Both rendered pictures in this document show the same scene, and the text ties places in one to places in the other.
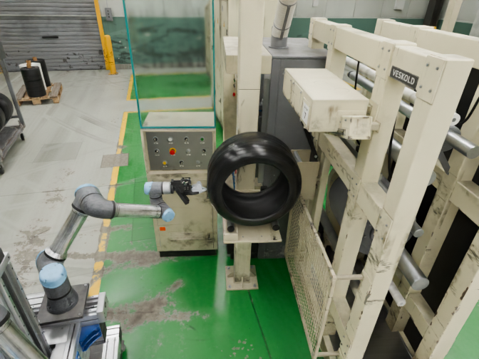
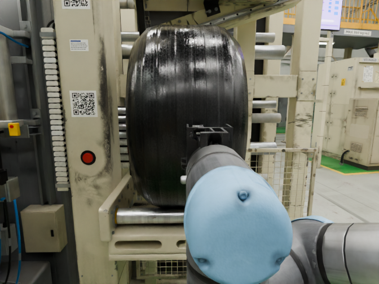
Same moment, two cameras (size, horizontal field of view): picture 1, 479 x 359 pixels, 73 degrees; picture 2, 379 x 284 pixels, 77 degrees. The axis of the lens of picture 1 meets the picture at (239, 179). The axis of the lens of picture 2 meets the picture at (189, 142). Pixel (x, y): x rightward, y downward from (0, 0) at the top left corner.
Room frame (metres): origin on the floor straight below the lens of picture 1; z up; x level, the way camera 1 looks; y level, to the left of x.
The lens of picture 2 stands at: (1.64, 0.70, 1.23)
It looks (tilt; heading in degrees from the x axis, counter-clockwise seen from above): 10 degrees down; 274
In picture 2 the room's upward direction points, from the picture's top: straight up
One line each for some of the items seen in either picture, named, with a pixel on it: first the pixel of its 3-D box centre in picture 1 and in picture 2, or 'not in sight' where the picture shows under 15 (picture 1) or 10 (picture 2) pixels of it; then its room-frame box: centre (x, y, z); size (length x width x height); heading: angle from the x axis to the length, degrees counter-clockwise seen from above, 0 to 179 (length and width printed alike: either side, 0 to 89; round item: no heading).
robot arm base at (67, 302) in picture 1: (60, 295); not in sight; (1.13, 0.91, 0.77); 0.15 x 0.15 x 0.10
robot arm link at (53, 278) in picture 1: (54, 279); not in sight; (1.14, 0.92, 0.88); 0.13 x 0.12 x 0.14; 37
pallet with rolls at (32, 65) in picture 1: (35, 79); not in sight; (7.00, 4.42, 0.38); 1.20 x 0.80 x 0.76; 22
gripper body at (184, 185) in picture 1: (181, 186); (209, 155); (1.63, 0.34, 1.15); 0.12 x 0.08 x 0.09; 95
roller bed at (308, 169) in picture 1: (301, 174); (132, 136); (1.99, -0.44, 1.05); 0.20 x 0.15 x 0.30; 5
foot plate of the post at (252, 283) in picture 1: (241, 276); not in sight; (1.99, -0.04, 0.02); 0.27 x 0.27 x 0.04; 5
